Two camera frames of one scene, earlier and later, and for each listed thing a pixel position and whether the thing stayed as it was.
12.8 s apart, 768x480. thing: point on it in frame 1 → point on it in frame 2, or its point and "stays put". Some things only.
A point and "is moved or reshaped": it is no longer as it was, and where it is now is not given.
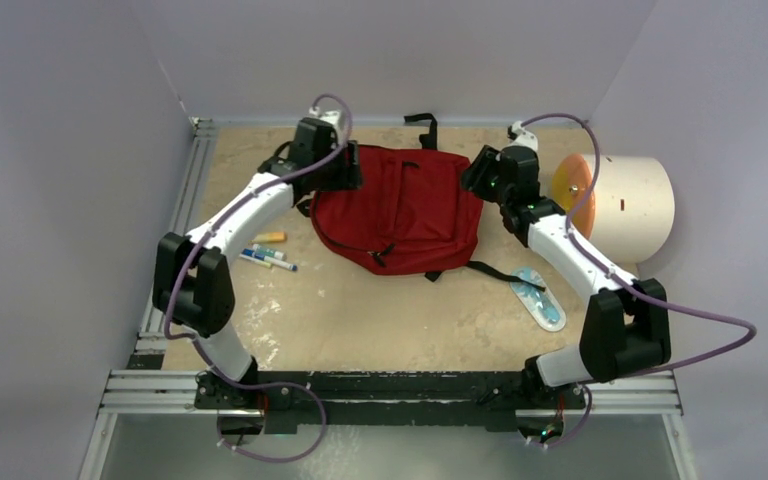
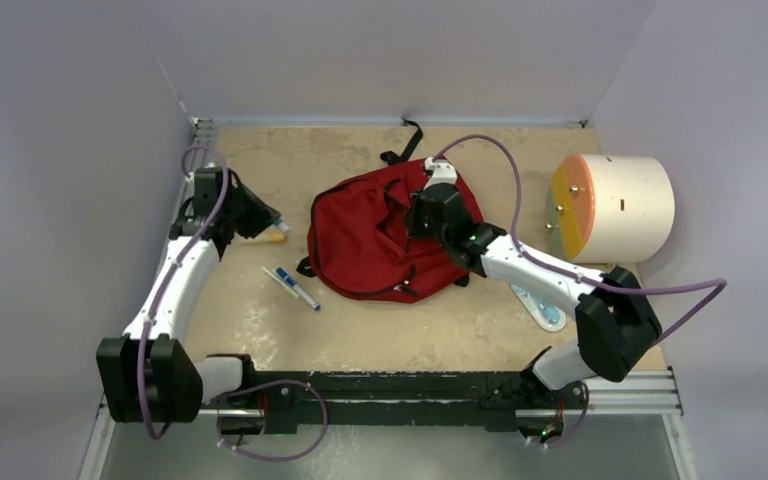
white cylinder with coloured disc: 624,205 stays put
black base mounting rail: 387,397 stays put
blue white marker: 255,260 → 280,282
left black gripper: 349,176 → 262,215
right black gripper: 474,177 → 413,232
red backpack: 413,214 is moved or reshaped
